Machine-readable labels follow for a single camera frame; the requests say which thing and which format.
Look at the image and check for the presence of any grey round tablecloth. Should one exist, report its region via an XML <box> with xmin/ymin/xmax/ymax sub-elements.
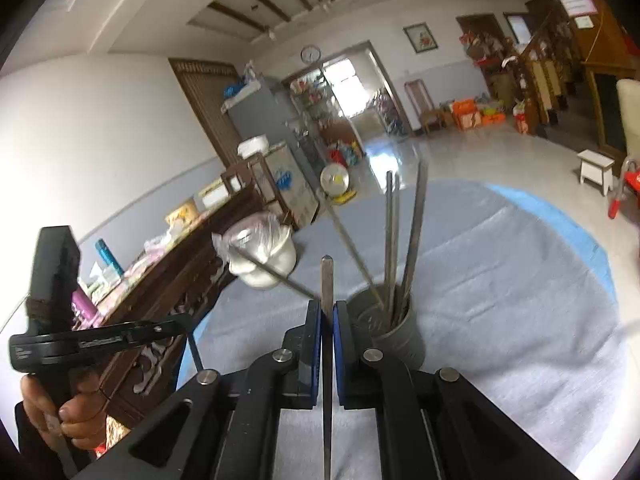
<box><xmin>194</xmin><ymin>180</ymin><xmax>639</xmax><ymax>479</ymax></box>

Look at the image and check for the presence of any dark metal chopstick five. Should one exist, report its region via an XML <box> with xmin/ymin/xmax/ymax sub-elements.
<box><xmin>390</xmin><ymin>172</ymin><xmax>400</xmax><ymax>328</ymax></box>

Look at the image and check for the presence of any wooden staircase railing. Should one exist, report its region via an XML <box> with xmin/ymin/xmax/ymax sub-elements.
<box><xmin>502</xmin><ymin>9</ymin><xmax>575</xmax><ymax>138</ymax></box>

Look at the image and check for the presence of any cream sofa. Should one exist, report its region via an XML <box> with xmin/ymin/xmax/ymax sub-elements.
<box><xmin>616</xmin><ymin>79</ymin><xmax>640</xmax><ymax>160</ymax></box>

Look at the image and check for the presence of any teal thermos bottle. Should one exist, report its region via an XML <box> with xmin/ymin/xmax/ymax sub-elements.
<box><xmin>94</xmin><ymin>238</ymin><xmax>125</xmax><ymax>278</ymax></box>

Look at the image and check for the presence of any grey refrigerator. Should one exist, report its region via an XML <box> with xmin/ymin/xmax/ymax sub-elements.
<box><xmin>221</xmin><ymin>76</ymin><xmax>328</xmax><ymax>191</ymax></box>

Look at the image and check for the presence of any red child chair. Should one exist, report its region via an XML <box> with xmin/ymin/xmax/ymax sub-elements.
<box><xmin>608</xmin><ymin>156</ymin><xmax>640</xmax><ymax>219</ymax></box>

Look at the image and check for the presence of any wooden chair by wall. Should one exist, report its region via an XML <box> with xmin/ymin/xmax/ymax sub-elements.
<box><xmin>404</xmin><ymin>79</ymin><xmax>446</xmax><ymax>134</ymax></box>

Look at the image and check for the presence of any dark metal chopstick two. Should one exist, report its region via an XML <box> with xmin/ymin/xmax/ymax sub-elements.
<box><xmin>229</xmin><ymin>245</ymin><xmax>320</xmax><ymax>301</ymax></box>

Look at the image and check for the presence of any brown wooden door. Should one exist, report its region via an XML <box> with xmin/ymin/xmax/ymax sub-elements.
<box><xmin>169</xmin><ymin>58</ymin><xmax>242</xmax><ymax>168</ymax></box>

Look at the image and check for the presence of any dark metal chopstick four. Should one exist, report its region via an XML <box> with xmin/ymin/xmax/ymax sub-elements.
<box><xmin>384</xmin><ymin>170</ymin><xmax>394</xmax><ymax>325</ymax></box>

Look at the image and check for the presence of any dark carved wooden sideboard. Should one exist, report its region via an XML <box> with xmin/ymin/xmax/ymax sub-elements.
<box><xmin>98</xmin><ymin>188</ymin><xmax>262</xmax><ymax>429</ymax></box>

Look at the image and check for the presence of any purple thermos bottle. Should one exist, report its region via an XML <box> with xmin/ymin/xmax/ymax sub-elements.
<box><xmin>72</xmin><ymin>286</ymin><xmax>99</xmax><ymax>322</ymax></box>

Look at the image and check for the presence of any round wall clock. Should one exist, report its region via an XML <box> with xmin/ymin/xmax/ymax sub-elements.
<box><xmin>299</xmin><ymin>44</ymin><xmax>321</xmax><ymax>65</ymax></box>

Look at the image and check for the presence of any dark metal chopstick six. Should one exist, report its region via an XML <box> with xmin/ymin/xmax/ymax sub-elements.
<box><xmin>397</xmin><ymin>159</ymin><xmax>428</xmax><ymax>320</ymax></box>

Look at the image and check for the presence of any grey metal utensil holder cup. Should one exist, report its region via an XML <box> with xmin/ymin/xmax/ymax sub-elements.
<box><xmin>346</xmin><ymin>284</ymin><xmax>426</xmax><ymax>370</ymax></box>

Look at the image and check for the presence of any person's left hand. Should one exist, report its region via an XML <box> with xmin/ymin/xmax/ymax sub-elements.
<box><xmin>21</xmin><ymin>370</ymin><xmax>106</xmax><ymax>450</ymax></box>

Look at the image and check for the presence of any white small step stool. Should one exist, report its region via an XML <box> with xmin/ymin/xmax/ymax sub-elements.
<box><xmin>577</xmin><ymin>150</ymin><xmax>615</xmax><ymax>196</ymax></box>

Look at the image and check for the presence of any orange cardboard box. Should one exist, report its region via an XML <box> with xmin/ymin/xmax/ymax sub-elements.
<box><xmin>450</xmin><ymin>99</ymin><xmax>483</xmax><ymax>131</ymax></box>

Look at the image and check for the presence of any small white round fan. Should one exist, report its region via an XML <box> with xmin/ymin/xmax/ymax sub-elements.
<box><xmin>320</xmin><ymin>162</ymin><xmax>350</xmax><ymax>198</ymax></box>

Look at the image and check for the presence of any white bowl with plastic bag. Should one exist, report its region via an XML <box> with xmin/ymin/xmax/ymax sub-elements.
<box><xmin>212</xmin><ymin>212</ymin><xmax>297</xmax><ymax>289</ymax></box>

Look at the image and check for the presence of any framed flower picture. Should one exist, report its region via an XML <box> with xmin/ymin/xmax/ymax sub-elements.
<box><xmin>404</xmin><ymin>23</ymin><xmax>438</xmax><ymax>54</ymax></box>

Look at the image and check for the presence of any dark metal chopstick three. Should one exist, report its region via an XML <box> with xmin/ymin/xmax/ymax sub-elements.
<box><xmin>316</xmin><ymin>188</ymin><xmax>384</xmax><ymax>310</ymax></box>

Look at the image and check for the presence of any dark metal chopstick one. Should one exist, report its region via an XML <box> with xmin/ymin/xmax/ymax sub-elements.
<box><xmin>320</xmin><ymin>255</ymin><xmax>334</xmax><ymax>480</ymax></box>

